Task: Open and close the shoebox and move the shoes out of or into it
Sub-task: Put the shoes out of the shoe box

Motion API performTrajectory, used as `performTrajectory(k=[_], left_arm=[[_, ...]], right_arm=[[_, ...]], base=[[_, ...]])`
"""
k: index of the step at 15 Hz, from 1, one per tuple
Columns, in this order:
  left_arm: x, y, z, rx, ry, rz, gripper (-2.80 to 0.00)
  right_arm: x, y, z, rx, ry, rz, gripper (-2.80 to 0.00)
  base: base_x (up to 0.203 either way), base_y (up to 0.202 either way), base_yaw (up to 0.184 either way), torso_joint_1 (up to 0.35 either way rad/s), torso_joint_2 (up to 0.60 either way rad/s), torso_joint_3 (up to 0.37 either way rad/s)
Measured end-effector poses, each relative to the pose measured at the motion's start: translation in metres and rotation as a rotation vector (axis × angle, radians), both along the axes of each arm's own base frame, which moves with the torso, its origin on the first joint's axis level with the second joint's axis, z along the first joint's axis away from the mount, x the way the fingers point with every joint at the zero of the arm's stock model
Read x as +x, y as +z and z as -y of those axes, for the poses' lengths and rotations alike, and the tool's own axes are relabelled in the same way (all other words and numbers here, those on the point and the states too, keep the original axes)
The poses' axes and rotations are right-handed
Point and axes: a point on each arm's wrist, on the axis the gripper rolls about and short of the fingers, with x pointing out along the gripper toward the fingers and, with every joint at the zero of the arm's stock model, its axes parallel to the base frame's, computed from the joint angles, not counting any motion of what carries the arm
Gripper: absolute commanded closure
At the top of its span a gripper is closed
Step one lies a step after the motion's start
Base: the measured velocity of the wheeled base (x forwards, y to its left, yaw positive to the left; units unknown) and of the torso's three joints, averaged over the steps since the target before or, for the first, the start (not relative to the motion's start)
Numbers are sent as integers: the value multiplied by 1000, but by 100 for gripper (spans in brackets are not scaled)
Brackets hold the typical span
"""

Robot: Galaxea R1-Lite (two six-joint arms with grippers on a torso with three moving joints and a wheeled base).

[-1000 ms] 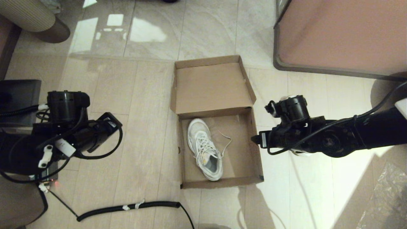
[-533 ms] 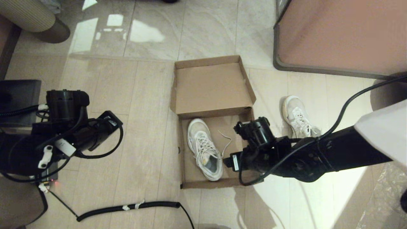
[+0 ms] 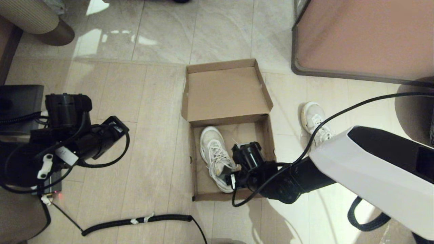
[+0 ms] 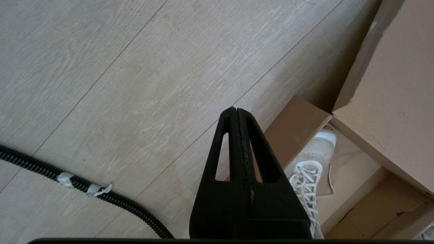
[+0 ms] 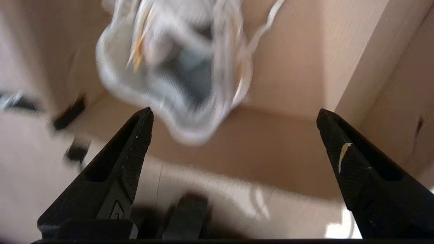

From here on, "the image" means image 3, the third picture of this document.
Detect thin black device cable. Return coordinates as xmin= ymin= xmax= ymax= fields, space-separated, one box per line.
xmin=53 ymin=203 xmax=83 ymax=233

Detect grey metal power device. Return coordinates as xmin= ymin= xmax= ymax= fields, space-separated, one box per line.
xmin=32 ymin=171 xmax=62 ymax=195

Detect dark brown furniture edge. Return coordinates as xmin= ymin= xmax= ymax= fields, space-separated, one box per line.
xmin=0 ymin=15 xmax=22 ymax=85

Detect white mesh sneaker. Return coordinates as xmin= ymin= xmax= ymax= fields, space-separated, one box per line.
xmin=300 ymin=102 xmax=334 ymax=148
xmin=199 ymin=126 xmax=238 ymax=194

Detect brown rounded seat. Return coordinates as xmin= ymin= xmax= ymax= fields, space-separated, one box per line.
xmin=0 ymin=188 xmax=52 ymax=244

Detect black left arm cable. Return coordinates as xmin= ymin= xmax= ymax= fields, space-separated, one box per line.
xmin=0 ymin=130 xmax=130 ymax=194

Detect pink upholstered furniture grey trim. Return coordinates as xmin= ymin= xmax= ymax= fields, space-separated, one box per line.
xmin=291 ymin=0 xmax=434 ymax=85

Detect clear plastic bag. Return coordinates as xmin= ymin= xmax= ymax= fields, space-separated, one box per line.
xmin=42 ymin=0 xmax=65 ymax=14

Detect black braided cable loop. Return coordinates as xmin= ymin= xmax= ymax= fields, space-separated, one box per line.
xmin=348 ymin=197 xmax=391 ymax=232

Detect ribbed beige pouf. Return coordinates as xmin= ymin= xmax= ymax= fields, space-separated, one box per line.
xmin=0 ymin=0 xmax=75 ymax=46

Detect black corrugated cable conduit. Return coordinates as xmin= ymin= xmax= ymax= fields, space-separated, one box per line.
xmin=81 ymin=213 xmax=208 ymax=244

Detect brown cardboard shoe box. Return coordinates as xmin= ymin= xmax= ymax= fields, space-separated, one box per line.
xmin=181 ymin=58 xmax=277 ymax=203

